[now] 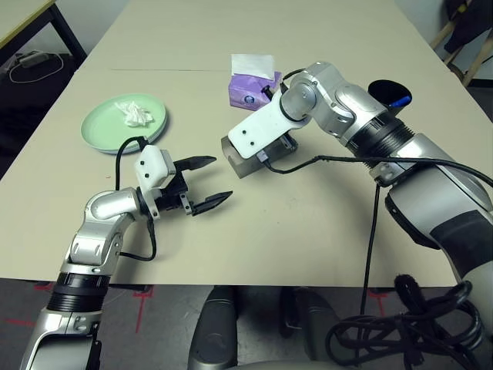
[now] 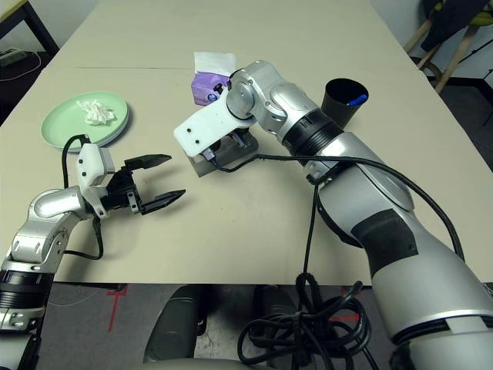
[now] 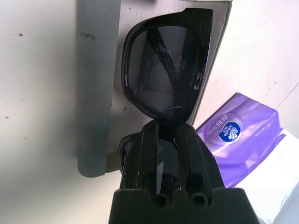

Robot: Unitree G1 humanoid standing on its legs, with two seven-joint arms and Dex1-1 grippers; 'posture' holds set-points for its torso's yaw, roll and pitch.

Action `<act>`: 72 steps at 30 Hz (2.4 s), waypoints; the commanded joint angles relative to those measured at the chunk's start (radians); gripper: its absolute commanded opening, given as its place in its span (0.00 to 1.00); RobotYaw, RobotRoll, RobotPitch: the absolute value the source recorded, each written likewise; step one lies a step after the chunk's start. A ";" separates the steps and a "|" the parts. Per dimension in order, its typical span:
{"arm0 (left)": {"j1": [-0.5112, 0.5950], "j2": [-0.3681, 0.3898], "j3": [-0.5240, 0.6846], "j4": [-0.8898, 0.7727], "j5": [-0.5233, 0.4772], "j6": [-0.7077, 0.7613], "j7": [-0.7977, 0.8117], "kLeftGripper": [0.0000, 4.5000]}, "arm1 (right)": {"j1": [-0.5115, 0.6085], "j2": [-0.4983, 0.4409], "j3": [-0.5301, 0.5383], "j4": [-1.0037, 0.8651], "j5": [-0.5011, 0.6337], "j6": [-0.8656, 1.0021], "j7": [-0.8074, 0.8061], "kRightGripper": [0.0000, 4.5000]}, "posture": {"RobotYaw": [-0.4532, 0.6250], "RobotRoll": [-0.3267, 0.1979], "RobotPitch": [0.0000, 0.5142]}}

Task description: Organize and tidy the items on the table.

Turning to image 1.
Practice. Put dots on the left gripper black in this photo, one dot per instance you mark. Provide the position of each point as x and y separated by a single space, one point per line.
173 196

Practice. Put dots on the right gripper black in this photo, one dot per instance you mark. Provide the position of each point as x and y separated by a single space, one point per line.
287 144

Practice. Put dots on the grey glasses case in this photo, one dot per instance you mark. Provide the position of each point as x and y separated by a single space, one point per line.
239 165

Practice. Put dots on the white tissue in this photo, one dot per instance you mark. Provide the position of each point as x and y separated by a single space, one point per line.
135 115

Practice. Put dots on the green plate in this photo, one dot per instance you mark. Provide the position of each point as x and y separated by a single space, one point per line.
104 127

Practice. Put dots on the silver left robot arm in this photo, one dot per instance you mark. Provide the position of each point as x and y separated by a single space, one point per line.
108 204

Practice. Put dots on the purple tissue pack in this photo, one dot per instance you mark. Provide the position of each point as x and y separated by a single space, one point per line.
246 92

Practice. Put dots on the black plastic cup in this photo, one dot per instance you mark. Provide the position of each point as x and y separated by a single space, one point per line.
385 90

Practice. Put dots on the blue marker pen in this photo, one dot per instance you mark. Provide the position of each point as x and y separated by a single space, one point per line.
400 101

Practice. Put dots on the black table foot bar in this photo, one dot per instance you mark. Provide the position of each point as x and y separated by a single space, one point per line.
129 287

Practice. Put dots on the grey robot left leg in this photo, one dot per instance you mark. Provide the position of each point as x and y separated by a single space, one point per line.
212 331

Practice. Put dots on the grey robot leg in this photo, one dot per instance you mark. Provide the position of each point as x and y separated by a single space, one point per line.
312 327
212 331

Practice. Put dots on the grey robot right leg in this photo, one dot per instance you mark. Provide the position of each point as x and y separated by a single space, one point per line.
312 327

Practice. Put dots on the beige robot torso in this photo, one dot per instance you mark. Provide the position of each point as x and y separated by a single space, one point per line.
285 366

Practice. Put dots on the wooden stool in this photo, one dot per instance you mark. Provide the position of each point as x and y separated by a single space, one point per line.
475 65

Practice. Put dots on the grey power adapter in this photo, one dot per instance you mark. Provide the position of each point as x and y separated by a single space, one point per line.
34 59

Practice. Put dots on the black jacket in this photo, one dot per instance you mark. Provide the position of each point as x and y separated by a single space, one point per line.
470 34

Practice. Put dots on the yellow-green stool cushion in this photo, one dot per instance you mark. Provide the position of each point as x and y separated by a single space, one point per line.
460 8

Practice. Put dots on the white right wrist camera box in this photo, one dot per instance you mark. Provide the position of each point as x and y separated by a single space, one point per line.
262 127

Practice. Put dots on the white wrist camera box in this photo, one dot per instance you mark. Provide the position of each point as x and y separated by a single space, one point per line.
262 127
152 165

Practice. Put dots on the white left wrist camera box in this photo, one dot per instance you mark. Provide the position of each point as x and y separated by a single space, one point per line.
152 165

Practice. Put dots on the beige side table black frame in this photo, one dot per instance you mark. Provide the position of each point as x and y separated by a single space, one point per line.
19 19

